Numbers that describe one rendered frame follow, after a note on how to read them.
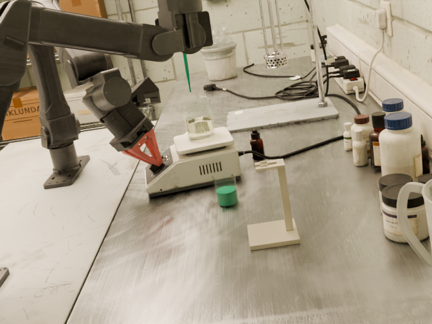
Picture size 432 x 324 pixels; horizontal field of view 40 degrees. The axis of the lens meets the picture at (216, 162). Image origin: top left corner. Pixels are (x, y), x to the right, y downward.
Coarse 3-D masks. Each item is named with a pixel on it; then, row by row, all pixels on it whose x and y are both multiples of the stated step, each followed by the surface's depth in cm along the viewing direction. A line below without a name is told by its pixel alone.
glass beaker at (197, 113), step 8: (184, 104) 127; (192, 104) 128; (200, 104) 122; (208, 104) 124; (184, 112) 124; (192, 112) 123; (200, 112) 123; (208, 112) 124; (184, 120) 125; (192, 120) 123; (200, 120) 123; (208, 120) 124; (192, 128) 124; (200, 128) 124; (208, 128) 124; (192, 136) 125; (200, 136) 124; (208, 136) 125
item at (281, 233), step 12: (264, 168) 92; (276, 168) 92; (288, 192) 95; (288, 204) 95; (288, 216) 96; (252, 228) 100; (264, 228) 99; (276, 228) 98; (288, 228) 97; (252, 240) 96; (264, 240) 95; (276, 240) 94; (288, 240) 94
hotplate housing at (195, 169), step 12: (180, 156) 123; (192, 156) 122; (204, 156) 122; (216, 156) 122; (228, 156) 122; (168, 168) 122; (180, 168) 121; (192, 168) 122; (204, 168) 122; (216, 168) 123; (228, 168) 123; (156, 180) 122; (168, 180) 122; (180, 180) 122; (192, 180) 123; (204, 180) 123; (156, 192) 123; (168, 192) 123
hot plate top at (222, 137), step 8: (216, 128) 133; (224, 128) 131; (176, 136) 131; (184, 136) 130; (216, 136) 126; (224, 136) 125; (176, 144) 126; (184, 144) 125; (192, 144) 124; (200, 144) 123; (208, 144) 122; (216, 144) 122; (224, 144) 122; (184, 152) 121
